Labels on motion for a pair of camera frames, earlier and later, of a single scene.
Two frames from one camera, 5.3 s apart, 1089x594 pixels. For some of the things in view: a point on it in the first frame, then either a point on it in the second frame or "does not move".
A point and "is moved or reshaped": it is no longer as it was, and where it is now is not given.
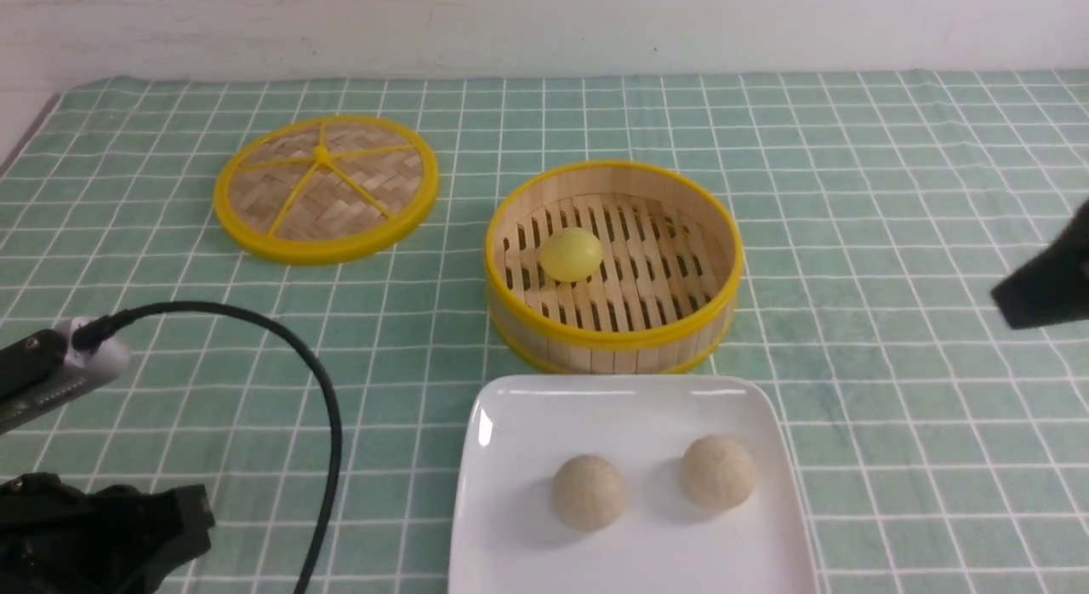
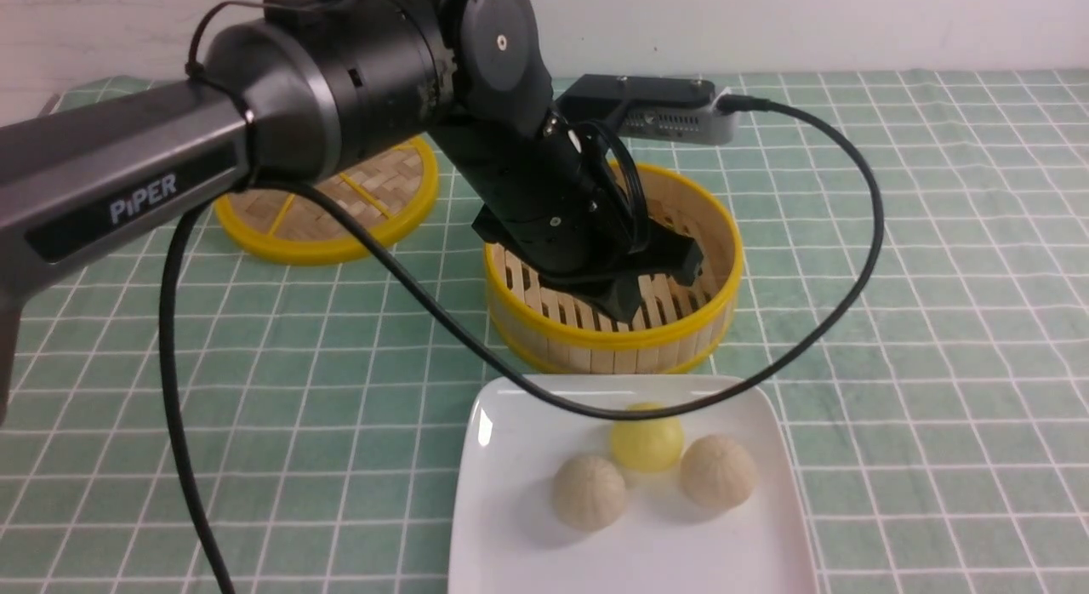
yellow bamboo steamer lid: (326, 191) does not move
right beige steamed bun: (717, 473) does not move
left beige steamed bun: (590, 493) does not move
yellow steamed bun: (571, 254) is moved or reshaped
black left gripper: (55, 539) -> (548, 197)
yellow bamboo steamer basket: (663, 297) does not move
